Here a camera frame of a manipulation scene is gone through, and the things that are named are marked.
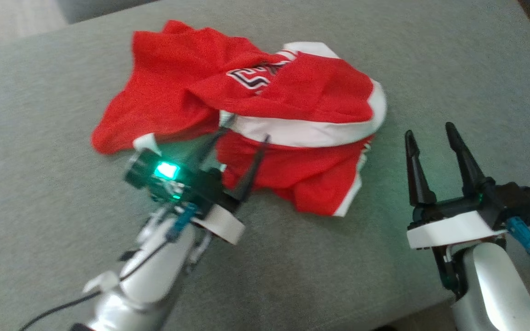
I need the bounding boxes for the red basketball jersey number 23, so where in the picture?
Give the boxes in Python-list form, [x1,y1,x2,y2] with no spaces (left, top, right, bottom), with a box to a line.
[91,19,293,155]

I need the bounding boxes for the red shorts with white waistband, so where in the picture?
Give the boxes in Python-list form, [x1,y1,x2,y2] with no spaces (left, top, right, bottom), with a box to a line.
[191,41,388,217]

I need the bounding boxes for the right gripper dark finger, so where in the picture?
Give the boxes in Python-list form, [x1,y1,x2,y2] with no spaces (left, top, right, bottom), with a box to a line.
[445,122,496,199]
[404,130,437,207]

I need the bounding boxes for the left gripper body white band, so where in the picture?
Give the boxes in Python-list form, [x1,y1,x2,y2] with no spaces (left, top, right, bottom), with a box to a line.
[180,168,246,245]

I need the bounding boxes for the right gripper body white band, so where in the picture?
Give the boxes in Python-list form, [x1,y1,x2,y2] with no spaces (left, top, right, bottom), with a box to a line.
[406,194,507,251]

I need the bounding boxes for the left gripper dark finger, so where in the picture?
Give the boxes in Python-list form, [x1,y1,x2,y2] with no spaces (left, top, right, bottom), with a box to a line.
[187,115,236,171]
[236,134,271,204]

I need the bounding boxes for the left arm black cable blue plug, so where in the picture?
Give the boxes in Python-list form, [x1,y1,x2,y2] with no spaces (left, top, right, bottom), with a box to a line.
[19,202,199,331]

